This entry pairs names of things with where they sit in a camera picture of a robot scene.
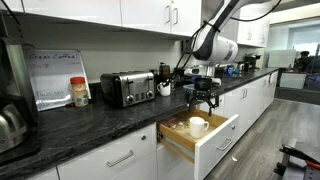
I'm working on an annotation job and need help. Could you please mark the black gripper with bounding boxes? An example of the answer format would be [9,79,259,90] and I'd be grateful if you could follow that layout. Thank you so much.
[185,77,221,117]

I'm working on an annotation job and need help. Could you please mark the white ceramic cup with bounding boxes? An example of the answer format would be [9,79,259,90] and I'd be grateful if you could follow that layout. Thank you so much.
[188,116,211,140]

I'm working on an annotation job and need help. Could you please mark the white drawer with wooden interior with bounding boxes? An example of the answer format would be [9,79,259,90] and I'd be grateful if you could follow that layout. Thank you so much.
[156,108,240,180]

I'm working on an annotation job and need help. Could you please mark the small white drawer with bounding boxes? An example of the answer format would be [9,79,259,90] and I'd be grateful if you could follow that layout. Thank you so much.
[199,94,226,117]

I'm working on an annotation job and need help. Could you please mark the white drawer with lock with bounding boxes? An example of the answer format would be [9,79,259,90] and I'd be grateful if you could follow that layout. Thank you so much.
[55,123,158,180]

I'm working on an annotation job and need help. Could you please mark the clear plastic lidded container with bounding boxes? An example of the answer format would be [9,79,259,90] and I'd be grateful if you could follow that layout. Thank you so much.
[182,83,196,93]

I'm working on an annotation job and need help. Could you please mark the brown sugar packet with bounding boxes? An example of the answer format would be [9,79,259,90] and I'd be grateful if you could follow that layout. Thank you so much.
[175,121,190,132]

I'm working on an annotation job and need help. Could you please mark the pink packet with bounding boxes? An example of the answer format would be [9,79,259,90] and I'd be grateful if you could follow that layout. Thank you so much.
[161,116,178,129]

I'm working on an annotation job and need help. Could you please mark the white ceramic mug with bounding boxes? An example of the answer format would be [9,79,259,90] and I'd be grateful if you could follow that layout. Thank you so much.
[156,82,172,98]

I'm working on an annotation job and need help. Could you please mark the blue bottle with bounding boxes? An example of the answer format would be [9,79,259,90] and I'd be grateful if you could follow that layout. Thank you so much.
[225,63,237,77]

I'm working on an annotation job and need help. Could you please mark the tall brown canister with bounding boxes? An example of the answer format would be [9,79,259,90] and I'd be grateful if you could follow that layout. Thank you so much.
[158,61,172,84]

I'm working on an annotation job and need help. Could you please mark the small black coffee maker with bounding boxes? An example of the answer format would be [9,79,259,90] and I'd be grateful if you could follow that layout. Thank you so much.
[243,53,263,71]

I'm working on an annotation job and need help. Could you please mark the stainless steel toaster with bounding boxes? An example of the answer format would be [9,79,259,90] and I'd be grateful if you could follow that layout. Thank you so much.
[99,70,157,109]

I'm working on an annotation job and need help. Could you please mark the white background panel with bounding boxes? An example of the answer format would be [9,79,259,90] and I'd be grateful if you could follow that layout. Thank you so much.
[267,49,297,69]

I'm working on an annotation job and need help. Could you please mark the white background desk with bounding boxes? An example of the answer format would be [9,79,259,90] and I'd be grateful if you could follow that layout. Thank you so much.
[279,72,307,90]

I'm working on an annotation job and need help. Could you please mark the seated person in background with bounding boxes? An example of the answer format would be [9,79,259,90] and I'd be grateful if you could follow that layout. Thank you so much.
[294,50,314,72]

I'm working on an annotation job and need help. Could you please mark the jar with orange lid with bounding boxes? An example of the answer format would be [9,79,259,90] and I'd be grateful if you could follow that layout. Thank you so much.
[69,76,90,108]

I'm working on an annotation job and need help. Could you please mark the white upper cabinets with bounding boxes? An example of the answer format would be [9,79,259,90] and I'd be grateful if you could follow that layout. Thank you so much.
[0,0,203,39]

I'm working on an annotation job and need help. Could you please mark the whiteboard coffee sign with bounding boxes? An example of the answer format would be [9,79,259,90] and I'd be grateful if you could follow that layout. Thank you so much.
[24,49,92,112]

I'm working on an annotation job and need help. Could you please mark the black steel coffee machine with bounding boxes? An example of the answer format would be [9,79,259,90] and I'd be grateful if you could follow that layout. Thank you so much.
[0,9,40,166]

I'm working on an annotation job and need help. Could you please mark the stainless steel carafe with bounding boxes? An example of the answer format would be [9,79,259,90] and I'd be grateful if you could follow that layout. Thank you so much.
[0,101,29,155]

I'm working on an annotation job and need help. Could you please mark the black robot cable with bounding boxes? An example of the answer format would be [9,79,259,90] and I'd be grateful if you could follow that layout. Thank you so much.
[170,0,283,86]

